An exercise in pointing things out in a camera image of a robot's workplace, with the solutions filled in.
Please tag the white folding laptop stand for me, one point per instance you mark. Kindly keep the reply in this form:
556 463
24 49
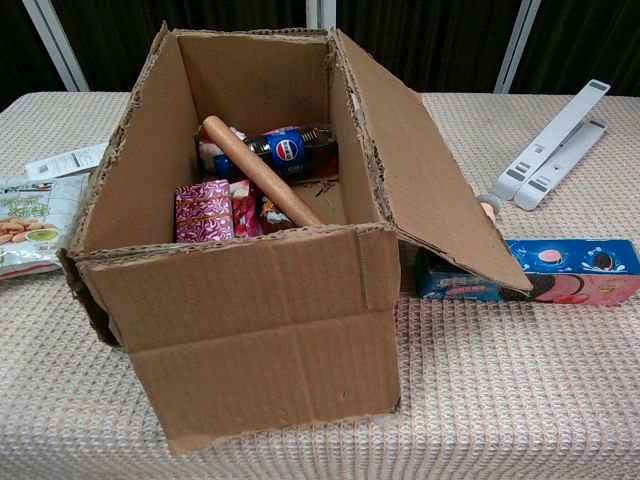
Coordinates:
555 150

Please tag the pink patterned package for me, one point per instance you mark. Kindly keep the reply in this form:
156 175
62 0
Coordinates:
204 212

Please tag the blue Oreo cookie box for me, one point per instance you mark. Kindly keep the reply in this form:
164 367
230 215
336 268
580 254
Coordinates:
590 277

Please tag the red white candy pack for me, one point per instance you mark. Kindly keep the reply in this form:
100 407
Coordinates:
245 210

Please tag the white flat hang-tag package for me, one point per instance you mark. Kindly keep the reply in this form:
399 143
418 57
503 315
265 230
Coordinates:
65 161

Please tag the brown snack pack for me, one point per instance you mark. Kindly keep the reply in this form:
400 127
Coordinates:
274 217

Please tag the green nut snack bag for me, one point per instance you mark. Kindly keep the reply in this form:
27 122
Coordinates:
35 225

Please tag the white partition post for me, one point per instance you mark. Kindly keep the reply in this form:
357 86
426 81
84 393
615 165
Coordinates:
512 60
57 47
320 15

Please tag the Pepsi cola bottle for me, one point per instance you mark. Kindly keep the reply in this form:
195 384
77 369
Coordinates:
290 150

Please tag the beige woven tablecloth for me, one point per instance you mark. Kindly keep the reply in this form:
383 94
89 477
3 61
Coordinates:
500 400

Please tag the brown cardboard box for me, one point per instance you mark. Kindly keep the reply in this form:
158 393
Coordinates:
250 325

